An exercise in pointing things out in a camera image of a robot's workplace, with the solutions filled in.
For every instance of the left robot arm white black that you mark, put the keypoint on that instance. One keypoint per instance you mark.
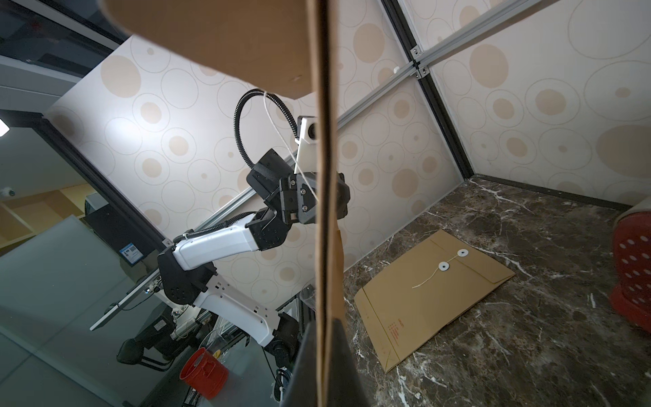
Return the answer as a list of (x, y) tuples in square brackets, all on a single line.
[(246, 267)]

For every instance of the diagonal aluminium rail left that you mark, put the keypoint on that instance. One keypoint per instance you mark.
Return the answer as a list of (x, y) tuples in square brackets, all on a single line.
[(391, 153)]

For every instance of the red basket outside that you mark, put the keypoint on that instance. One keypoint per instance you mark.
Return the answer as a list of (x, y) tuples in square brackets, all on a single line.
[(205, 374)]

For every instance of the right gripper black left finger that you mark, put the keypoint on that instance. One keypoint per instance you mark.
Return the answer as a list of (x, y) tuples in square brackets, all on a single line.
[(302, 389)]

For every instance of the red toaster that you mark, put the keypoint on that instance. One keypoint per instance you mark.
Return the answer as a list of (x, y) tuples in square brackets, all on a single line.
[(631, 250)]

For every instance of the brown file envelope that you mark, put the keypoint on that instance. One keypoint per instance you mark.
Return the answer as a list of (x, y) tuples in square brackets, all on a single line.
[(422, 291), (286, 51)]

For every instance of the clear plastic cup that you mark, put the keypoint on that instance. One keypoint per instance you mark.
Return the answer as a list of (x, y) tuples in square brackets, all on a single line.
[(308, 296)]

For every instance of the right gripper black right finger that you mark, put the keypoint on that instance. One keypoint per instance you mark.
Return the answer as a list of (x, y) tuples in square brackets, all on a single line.
[(346, 388)]

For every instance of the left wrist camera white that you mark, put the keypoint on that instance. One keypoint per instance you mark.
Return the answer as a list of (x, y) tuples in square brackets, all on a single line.
[(307, 153)]

